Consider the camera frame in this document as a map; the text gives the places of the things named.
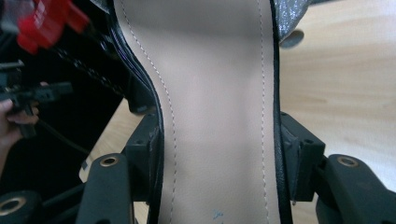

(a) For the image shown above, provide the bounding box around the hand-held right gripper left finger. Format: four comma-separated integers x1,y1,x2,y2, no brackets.
124,113,165,203

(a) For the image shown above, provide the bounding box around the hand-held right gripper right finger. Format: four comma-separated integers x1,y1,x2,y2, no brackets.
278,111,327,203

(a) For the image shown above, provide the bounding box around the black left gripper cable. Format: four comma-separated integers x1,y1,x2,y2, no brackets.
36,119,92,157

